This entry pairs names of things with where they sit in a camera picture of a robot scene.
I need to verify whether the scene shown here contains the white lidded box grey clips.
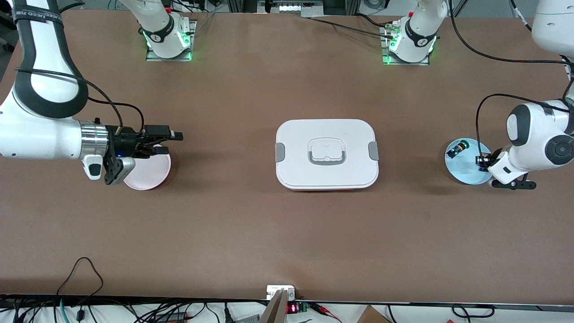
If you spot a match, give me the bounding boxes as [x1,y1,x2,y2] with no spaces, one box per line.
[275,119,380,192]

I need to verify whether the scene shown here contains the light blue round plate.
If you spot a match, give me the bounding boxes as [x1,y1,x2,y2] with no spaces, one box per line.
[444,138,496,185]

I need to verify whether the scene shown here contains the pale pink round plate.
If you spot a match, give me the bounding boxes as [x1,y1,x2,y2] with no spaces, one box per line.
[123,144,172,191]

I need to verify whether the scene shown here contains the small white mounting block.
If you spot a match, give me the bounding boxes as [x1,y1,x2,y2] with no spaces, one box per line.
[266,285,296,301]

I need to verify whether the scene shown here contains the brown cardboard piece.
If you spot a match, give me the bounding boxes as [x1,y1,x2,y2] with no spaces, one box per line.
[357,305,391,323]

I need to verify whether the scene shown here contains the aluminium bar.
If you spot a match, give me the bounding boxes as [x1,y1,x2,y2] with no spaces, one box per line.
[259,289,288,323]

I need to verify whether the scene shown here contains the red alligator clip leads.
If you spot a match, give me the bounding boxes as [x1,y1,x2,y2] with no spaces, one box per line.
[312,303,344,323]

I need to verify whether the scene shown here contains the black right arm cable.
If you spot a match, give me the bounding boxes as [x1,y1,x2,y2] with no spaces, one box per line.
[15,67,145,134]

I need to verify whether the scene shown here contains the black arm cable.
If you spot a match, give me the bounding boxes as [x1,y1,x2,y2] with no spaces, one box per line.
[15,67,145,134]
[450,0,574,169]

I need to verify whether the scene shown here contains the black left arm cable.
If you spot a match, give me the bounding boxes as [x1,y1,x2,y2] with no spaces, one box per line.
[450,0,574,169]

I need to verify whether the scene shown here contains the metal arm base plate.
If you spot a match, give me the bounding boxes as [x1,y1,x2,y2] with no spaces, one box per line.
[145,20,197,62]
[380,25,431,66]

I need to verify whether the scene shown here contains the looped black cable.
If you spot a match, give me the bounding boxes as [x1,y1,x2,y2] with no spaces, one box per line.
[56,257,104,311]

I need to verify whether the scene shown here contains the coiled black cable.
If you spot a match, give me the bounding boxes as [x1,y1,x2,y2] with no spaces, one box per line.
[452,304,496,319]

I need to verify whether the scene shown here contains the thin black tabletop cable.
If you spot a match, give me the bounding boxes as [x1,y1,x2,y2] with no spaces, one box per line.
[309,13,397,39]

